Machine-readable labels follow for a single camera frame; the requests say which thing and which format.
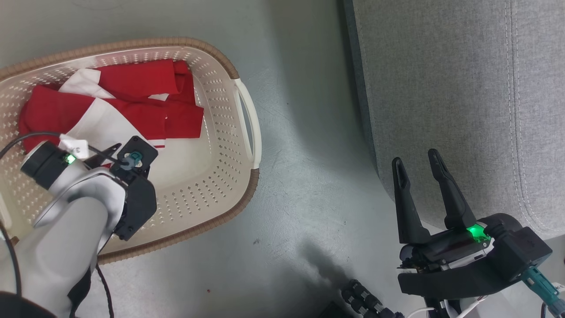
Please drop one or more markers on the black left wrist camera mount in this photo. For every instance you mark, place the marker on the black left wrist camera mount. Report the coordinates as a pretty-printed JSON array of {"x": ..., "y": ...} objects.
[{"x": 139, "y": 198}]

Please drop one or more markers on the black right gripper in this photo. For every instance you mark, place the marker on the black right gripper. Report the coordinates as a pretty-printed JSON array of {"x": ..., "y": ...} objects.
[{"x": 446, "y": 251}]

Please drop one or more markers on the white perforated basket brown rim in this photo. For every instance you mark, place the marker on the white perforated basket brown rim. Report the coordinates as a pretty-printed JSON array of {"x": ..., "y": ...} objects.
[{"x": 212, "y": 145}]

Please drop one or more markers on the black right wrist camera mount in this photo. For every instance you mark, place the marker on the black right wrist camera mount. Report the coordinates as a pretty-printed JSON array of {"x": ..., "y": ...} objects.
[{"x": 516, "y": 256}]

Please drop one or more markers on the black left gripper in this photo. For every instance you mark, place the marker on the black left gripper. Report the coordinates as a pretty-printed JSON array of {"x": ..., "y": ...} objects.
[{"x": 44, "y": 165}]

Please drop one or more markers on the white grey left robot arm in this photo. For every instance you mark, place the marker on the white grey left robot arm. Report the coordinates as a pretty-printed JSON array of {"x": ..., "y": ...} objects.
[{"x": 66, "y": 238}]

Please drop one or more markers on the dark robot torso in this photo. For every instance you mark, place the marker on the dark robot torso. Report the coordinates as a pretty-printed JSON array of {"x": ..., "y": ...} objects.
[{"x": 22, "y": 307}]

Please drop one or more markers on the black ribbed conduit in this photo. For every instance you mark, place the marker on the black ribbed conduit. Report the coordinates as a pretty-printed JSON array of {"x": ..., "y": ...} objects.
[{"x": 366, "y": 300}]

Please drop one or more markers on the grey fabric sofa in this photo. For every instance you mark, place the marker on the grey fabric sofa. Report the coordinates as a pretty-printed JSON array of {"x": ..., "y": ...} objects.
[{"x": 463, "y": 88}]

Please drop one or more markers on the red and white garment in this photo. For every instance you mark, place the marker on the red and white garment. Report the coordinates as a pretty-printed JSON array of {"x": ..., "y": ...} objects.
[{"x": 137, "y": 115}]

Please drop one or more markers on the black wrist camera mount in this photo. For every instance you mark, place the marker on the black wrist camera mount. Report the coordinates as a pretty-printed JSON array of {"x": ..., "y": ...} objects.
[
  {"x": 139, "y": 198},
  {"x": 516, "y": 256}
]

